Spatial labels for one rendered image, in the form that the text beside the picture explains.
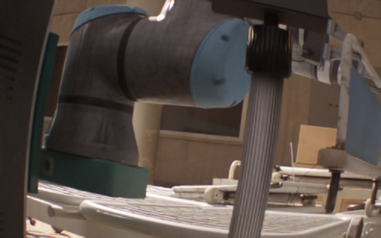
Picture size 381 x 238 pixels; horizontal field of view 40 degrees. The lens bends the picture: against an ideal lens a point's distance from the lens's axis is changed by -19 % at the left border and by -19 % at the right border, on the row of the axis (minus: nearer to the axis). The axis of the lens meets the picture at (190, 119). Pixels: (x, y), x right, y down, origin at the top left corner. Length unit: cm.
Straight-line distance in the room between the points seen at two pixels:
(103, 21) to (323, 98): 663
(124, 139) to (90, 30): 20
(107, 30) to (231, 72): 23
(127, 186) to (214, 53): 27
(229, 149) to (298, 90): 122
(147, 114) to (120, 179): 518
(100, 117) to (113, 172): 10
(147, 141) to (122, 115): 515
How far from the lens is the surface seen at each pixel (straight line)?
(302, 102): 769
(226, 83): 93
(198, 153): 814
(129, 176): 103
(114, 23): 103
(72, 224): 144
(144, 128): 615
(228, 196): 221
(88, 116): 100
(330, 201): 109
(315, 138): 499
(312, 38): 131
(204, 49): 92
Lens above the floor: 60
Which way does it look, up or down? 5 degrees up
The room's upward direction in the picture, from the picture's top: 8 degrees clockwise
